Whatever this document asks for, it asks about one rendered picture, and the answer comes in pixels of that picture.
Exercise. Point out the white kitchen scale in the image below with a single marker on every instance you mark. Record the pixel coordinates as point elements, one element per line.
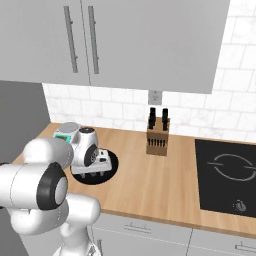
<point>68,130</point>

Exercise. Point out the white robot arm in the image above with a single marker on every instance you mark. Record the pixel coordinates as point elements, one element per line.
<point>23,186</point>

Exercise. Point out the black round plate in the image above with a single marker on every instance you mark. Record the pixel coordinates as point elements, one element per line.
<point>111,168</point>

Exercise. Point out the narrow grey cupboard door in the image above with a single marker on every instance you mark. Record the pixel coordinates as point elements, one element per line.
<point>36,40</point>

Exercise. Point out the grey wall socket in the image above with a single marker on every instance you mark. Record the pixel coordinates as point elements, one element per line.
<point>155,97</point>

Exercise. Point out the grey fridge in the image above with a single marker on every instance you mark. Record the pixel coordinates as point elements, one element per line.
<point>20,113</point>

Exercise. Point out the black hob knob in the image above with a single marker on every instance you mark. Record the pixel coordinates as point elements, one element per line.
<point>240,206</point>

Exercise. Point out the black hob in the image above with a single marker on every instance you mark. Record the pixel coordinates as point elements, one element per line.
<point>226,180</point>

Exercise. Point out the grey drawer front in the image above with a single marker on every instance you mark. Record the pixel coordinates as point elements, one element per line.
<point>216,245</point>
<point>166,230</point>

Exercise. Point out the wide grey cupboard door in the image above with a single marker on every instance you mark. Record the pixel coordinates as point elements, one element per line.
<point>156,43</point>

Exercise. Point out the grey base cupboard door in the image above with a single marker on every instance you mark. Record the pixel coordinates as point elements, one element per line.
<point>140,246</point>

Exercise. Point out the wooden knife block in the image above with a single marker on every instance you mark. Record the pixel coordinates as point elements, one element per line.
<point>157,143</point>

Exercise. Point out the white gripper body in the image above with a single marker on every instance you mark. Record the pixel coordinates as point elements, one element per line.
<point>96,167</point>

